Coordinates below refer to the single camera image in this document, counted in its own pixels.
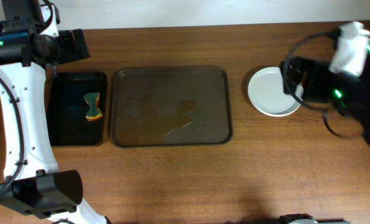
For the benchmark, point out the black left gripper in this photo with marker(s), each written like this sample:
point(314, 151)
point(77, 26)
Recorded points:
point(74, 44)

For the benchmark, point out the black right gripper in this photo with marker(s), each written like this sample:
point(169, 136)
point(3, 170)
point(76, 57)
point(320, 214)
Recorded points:
point(293, 79)

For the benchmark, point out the grey-white plate with sauce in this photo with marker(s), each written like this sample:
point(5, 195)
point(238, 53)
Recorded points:
point(266, 93)

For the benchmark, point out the yellow green sponge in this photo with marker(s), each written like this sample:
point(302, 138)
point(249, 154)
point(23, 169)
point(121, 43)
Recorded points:
point(94, 112)

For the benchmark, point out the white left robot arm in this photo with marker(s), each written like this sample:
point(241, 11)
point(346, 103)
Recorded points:
point(33, 185)

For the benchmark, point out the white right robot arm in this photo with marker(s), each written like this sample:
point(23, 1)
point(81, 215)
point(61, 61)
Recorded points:
point(352, 54)

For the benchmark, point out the black plastic tray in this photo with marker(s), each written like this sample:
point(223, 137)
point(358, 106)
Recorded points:
point(67, 109)

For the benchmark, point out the brown plastic tray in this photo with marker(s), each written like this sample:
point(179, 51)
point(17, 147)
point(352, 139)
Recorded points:
point(170, 106)

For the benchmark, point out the black object bottom edge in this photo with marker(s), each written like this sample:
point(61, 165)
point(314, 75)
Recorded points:
point(303, 218)

